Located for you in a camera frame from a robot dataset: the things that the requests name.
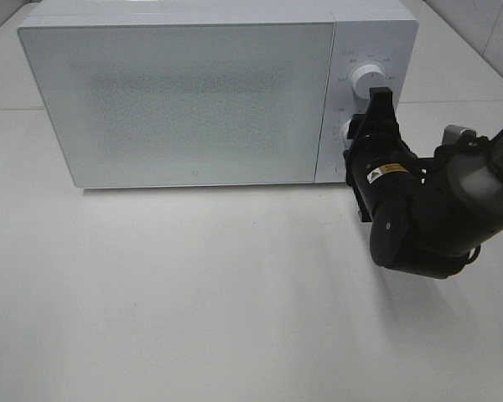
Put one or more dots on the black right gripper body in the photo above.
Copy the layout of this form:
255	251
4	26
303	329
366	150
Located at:
381	172

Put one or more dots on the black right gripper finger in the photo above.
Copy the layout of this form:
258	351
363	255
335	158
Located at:
380	114
356	131

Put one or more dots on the white timer knob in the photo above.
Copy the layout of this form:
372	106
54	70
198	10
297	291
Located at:
344	134

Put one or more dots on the white power knob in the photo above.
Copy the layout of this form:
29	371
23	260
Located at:
367	76

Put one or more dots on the white microwave door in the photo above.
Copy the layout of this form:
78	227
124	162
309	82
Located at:
137	107

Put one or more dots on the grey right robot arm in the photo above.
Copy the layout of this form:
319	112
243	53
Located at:
429	216

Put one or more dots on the white microwave oven body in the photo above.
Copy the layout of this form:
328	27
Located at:
376	31

